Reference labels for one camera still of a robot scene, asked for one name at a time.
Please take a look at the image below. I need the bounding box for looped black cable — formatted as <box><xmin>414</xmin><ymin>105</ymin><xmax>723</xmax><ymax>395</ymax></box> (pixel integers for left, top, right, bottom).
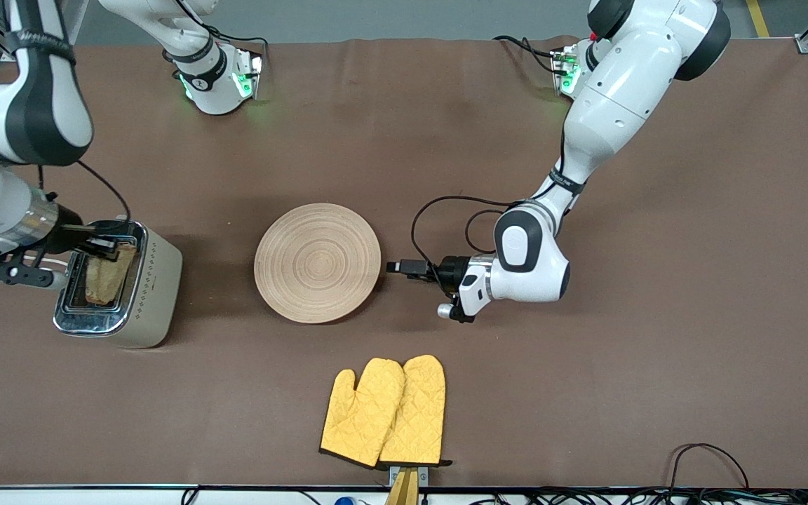
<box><xmin>667</xmin><ymin>443</ymin><xmax>750</xmax><ymax>492</ymax></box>

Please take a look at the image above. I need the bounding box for brown bread toast slice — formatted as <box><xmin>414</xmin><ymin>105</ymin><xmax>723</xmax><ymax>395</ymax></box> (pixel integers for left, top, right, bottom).
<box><xmin>85</xmin><ymin>242</ymin><xmax>138</xmax><ymax>307</ymax></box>

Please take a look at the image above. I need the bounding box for round wooden plate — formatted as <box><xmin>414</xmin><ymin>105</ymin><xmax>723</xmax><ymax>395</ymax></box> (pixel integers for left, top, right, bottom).
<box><xmin>254</xmin><ymin>203</ymin><xmax>382</xmax><ymax>325</ymax></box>

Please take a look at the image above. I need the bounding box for black left arm base cable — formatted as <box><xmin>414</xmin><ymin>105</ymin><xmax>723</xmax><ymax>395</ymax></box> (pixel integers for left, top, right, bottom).
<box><xmin>493</xmin><ymin>35</ymin><xmax>567</xmax><ymax>75</ymax></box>

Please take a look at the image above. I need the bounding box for yellow quilted oven mitt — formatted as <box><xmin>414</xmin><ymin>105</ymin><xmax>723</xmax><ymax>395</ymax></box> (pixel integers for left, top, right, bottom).
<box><xmin>319</xmin><ymin>358</ymin><xmax>405</xmax><ymax>469</ymax></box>
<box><xmin>379</xmin><ymin>355</ymin><xmax>452</xmax><ymax>468</ymax></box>

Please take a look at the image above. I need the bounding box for wooden stick with metal bracket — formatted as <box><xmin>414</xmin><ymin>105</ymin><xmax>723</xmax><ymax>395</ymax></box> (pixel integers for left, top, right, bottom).
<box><xmin>384</xmin><ymin>466</ymin><xmax>430</xmax><ymax>505</ymax></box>

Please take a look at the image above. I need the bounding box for cream and chrome toaster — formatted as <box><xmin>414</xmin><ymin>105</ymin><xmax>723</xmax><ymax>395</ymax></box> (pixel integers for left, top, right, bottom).
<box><xmin>53</xmin><ymin>219</ymin><xmax>184</xmax><ymax>349</ymax></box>

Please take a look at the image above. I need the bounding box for brown table cover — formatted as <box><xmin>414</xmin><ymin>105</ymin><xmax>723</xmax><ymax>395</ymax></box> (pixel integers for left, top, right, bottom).
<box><xmin>0</xmin><ymin>36</ymin><xmax>808</xmax><ymax>490</ymax></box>

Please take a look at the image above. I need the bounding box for black right arm base cable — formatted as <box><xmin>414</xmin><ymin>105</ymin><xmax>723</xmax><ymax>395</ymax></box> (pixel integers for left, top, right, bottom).
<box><xmin>178</xmin><ymin>0</ymin><xmax>269</xmax><ymax>71</ymax></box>

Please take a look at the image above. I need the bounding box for black arm base cable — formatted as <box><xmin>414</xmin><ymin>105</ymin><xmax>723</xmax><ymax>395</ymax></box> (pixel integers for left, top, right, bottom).
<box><xmin>493</xmin><ymin>35</ymin><xmax>567</xmax><ymax>75</ymax></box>
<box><xmin>178</xmin><ymin>0</ymin><xmax>269</xmax><ymax>71</ymax></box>

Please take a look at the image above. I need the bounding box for black cable bundle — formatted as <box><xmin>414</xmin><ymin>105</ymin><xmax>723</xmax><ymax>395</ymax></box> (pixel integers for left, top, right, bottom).
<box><xmin>467</xmin><ymin>487</ymin><xmax>808</xmax><ymax>505</ymax></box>

